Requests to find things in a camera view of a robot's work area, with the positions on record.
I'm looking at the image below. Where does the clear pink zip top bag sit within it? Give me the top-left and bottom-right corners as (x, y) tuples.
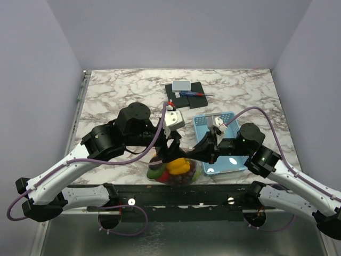
(141, 154), (202, 188)

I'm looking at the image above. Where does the blue plastic basket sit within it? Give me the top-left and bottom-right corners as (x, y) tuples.
(193, 111), (247, 175)

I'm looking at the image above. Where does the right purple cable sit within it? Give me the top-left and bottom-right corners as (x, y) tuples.
(223, 106), (341, 232)

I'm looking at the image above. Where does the small grey white box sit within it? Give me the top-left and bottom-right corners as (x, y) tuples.
(172, 80), (191, 92)

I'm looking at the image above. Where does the green cabbage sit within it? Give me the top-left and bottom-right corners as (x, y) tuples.
(191, 163), (202, 182)

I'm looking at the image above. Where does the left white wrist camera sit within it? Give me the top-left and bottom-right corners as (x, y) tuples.
(163, 101), (185, 139)

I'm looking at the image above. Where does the black mounting rail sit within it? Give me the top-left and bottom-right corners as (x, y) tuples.
(69, 183), (278, 222)

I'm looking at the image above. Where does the black flat box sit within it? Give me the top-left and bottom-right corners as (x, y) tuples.
(165, 84), (190, 108)
(188, 82), (208, 109)

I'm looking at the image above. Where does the green leafy vegetable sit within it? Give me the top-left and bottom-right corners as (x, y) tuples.
(147, 166), (166, 180)

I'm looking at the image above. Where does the aluminium side rail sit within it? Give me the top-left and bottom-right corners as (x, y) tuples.
(64, 70), (92, 156)

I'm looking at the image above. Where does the blue red screwdriver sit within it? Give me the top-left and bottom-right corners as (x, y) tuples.
(180, 91), (214, 97)

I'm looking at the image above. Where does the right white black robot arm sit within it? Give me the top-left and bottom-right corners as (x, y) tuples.
(186, 123), (340, 240)

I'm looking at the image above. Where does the yellow bell pepper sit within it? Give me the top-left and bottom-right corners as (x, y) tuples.
(166, 158), (190, 175)

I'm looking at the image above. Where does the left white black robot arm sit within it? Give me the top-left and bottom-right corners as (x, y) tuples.
(15, 102), (186, 222)

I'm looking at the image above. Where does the purple grape bunch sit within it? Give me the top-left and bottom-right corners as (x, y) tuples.
(168, 160), (197, 187)

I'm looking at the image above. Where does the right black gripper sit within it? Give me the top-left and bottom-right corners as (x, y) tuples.
(186, 130), (251, 164)

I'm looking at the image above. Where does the red apple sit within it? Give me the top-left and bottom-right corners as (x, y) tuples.
(157, 170), (170, 183)

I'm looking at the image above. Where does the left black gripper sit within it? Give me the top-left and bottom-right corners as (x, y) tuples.
(126, 123), (188, 163)

